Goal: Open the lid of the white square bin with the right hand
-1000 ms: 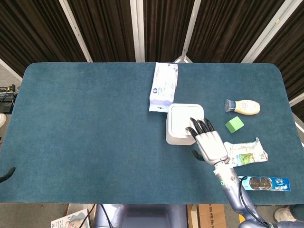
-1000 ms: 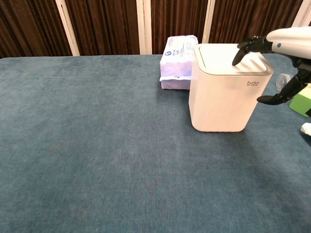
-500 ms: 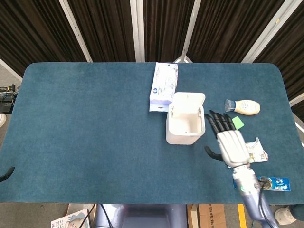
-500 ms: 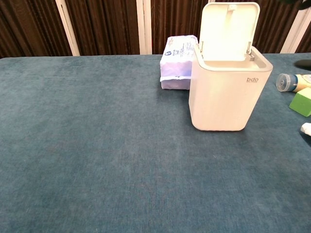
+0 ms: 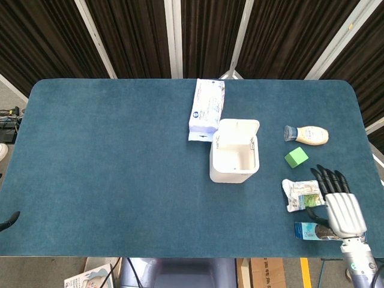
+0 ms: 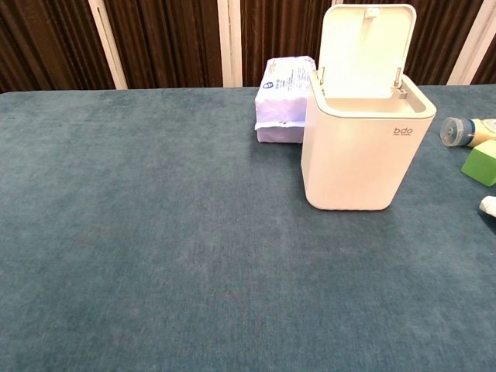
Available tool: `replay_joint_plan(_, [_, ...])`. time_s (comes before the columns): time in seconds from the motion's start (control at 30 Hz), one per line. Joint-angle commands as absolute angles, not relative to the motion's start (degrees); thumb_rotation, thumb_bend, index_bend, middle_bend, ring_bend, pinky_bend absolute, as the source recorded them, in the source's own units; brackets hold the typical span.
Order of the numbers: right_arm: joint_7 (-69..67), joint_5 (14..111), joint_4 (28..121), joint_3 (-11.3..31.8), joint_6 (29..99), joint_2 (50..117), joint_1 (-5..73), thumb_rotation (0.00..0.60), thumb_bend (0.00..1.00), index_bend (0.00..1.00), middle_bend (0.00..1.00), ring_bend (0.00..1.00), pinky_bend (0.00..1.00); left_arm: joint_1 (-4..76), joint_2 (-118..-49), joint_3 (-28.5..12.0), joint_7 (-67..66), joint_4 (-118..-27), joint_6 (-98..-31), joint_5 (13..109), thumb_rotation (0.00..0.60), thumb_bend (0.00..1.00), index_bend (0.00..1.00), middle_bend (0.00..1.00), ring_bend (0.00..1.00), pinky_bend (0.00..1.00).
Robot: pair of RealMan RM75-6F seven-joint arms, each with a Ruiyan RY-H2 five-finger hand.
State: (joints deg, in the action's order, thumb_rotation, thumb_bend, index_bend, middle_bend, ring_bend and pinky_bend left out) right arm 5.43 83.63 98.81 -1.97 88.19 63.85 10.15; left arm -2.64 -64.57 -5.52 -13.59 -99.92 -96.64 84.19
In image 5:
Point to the white shoe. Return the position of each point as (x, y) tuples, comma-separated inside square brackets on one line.
[(3, 151)]

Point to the dark brown curtain panel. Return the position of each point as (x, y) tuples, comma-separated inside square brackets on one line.
[(363, 60), (210, 36), (285, 36), (45, 39), (135, 36)]

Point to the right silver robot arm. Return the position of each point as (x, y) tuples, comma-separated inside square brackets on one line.
[(358, 264)]

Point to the white plastic box lid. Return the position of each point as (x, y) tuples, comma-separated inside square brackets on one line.
[(237, 130)]

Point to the white partition post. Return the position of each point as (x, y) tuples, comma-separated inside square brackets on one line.
[(237, 45), (336, 42), (173, 39), (96, 39)]

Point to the cream squeeze bottle blue cap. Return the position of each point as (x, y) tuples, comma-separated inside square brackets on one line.
[(312, 135)]

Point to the small blue carton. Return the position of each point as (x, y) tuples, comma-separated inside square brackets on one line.
[(306, 231)]

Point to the brown cardboard box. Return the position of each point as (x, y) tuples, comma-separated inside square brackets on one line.
[(264, 273)]

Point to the white blue tissue pack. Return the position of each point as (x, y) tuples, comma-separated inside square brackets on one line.
[(207, 105)]

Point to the illustrated white book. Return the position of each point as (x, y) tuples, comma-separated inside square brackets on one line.
[(87, 277)]

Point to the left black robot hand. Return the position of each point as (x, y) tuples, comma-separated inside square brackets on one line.
[(10, 220)]

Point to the blue table mat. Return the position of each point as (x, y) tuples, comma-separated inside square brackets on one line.
[(120, 180)]

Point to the white crumpled snack packet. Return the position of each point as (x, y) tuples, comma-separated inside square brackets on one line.
[(300, 192)]

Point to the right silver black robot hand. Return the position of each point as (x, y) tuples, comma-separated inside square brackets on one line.
[(343, 213)]

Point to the white open-lid box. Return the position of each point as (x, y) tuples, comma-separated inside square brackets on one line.
[(231, 174)]

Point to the green cube block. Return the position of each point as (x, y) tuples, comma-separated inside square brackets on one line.
[(295, 157)]

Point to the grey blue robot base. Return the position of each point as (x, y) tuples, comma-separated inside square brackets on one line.
[(180, 273)]

